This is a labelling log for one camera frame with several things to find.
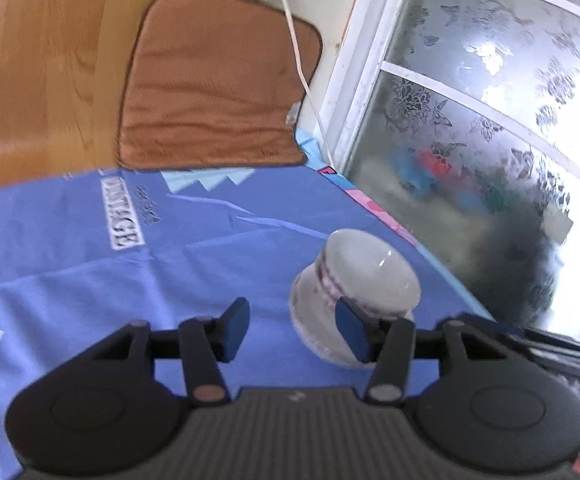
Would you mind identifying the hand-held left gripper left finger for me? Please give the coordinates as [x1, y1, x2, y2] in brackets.
[92, 297, 251, 409]

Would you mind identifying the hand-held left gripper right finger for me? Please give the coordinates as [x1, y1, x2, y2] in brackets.
[334, 297, 508, 404]

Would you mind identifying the blue printed cloth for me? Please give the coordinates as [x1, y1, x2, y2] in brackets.
[0, 127, 521, 480]

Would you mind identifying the frosted glass window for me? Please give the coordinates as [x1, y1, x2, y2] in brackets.
[315, 0, 580, 348]

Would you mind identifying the brown seat cushion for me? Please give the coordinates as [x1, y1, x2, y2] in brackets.
[115, 0, 324, 171]

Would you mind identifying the thin white cable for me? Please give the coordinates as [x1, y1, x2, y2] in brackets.
[270, 0, 337, 172]

